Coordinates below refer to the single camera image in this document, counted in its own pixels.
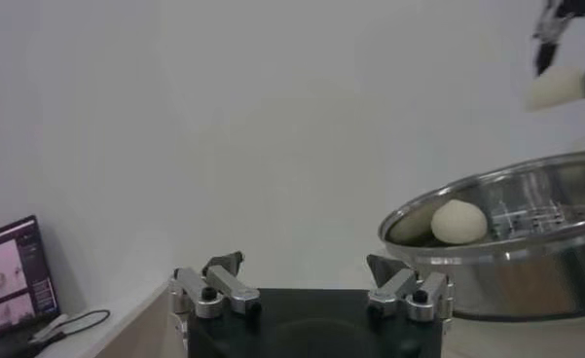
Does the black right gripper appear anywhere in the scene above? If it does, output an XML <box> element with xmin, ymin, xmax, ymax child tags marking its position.
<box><xmin>532</xmin><ymin>0</ymin><xmax>585</xmax><ymax>97</ymax></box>

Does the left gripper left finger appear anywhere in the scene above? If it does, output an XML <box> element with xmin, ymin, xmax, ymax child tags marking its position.
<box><xmin>169</xmin><ymin>250</ymin><xmax>263</xmax><ymax>321</ymax></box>

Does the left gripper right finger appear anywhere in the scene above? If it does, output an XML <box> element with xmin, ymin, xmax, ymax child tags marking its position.
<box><xmin>366</xmin><ymin>253</ymin><xmax>455</xmax><ymax>324</ymax></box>

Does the white steamed baozi bun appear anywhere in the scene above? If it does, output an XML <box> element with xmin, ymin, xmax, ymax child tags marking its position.
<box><xmin>525</xmin><ymin>65</ymin><xmax>585</xmax><ymax>112</ymax></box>
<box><xmin>430</xmin><ymin>197</ymin><xmax>489</xmax><ymax>245</ymax></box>

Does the stainless steel steamer basket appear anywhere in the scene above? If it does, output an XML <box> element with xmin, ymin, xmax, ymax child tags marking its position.
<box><xmin>378</xmin><ymin>149</ymin><xmax>585</xmax><ymax>322</ymax></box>

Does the white side table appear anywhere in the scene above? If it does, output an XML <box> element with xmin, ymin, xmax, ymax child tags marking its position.
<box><xmin>33</xmin><ymin>279</ymin><xmax>186</xmax><ymax>358</ymax></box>

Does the grey open laptop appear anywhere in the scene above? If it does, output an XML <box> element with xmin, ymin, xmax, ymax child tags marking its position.
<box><xmin>0</xmin><ymin>215</ymin><xmax>62</xmax><ymax>358</ymax></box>

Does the black looped cable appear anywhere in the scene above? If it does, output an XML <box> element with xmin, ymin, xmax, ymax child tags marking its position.
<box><xmin>28</xmin><ymin>308</ymin><xmax>112</xmax><ymax>351</ymax></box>

